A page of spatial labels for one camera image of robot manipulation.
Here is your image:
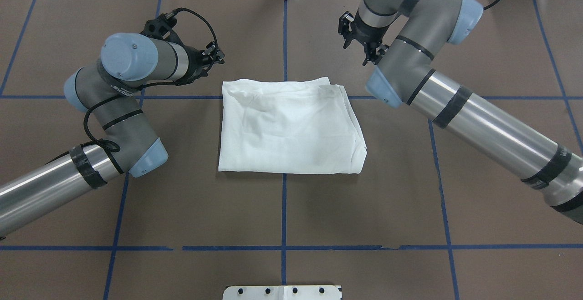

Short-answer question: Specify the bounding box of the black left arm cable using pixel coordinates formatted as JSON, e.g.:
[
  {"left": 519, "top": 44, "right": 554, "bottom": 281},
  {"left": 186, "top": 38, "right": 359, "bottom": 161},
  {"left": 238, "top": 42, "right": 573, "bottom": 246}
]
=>
[{"left": 83, "top": 8, "right": 219, "bottom": 153}]

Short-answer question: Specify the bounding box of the white long-sleeve printed shirt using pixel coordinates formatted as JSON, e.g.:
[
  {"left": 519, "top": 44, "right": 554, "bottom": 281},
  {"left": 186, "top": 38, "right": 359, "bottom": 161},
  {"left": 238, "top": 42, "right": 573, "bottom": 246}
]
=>
[{"left": 217, "top": 77, "right": 367, "bottom": 175}]

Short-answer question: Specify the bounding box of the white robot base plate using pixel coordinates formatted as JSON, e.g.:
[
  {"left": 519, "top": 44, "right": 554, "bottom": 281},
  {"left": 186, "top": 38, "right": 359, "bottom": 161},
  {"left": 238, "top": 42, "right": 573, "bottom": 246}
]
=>
[{"left": 222, "top": 285, "right": 343, "bottom": 300}]

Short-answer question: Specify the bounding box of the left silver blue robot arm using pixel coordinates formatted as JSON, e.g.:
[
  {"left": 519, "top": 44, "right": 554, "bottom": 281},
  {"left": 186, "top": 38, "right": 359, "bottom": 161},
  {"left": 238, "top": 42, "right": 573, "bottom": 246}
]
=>
[{"left": 1, "top": 8, "right": 225, "bottom": 239}]

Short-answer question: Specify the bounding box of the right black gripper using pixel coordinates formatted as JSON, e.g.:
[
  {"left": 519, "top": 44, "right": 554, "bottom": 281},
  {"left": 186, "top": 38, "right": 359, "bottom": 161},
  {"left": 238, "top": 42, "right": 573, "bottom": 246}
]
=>
[{"left": 338, "top": 11, "right": 389, "bottom": 66}]

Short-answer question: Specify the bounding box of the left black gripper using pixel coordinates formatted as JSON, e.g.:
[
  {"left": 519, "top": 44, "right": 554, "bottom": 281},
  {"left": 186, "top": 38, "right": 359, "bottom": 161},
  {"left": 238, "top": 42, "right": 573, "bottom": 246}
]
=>
[{"left": 140, "top": 13, "right": 225, "bottom": 86}]

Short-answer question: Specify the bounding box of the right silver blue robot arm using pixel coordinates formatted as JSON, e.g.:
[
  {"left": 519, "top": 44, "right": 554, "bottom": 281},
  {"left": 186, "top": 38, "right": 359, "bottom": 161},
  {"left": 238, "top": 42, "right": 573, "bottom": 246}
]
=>
[{"left": 339, "top": 0, "right": 582, "bottom": 224}]

